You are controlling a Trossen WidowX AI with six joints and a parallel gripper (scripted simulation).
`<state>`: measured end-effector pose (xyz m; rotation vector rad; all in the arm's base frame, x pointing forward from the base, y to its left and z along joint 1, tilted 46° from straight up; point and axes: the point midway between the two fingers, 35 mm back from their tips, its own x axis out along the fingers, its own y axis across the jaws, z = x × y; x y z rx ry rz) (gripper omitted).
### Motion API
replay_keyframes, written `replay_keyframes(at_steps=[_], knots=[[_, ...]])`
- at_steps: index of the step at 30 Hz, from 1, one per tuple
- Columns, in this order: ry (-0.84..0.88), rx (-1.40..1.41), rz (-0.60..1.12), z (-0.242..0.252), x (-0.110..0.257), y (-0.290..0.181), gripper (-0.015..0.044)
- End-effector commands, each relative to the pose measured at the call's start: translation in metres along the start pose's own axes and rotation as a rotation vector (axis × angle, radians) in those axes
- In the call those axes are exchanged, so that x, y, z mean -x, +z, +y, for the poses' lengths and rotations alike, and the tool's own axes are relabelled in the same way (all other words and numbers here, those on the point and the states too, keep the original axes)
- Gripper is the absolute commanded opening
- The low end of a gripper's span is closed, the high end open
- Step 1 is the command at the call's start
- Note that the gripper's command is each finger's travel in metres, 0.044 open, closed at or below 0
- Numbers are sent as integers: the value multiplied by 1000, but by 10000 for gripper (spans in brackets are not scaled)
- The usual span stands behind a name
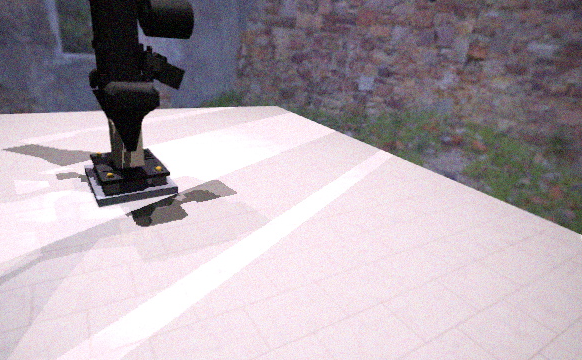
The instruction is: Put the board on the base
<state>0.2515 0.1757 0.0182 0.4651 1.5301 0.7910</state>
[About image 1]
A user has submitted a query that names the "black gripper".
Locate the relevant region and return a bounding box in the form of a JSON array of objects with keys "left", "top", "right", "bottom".
[{"left": 88, "top": 33, "right": 160, "bottom": 152}]

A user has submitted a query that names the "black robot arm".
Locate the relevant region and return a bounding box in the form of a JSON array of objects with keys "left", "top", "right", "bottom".
[{"left": 88, "top": 0, "right": 194, "bottom": 90}]

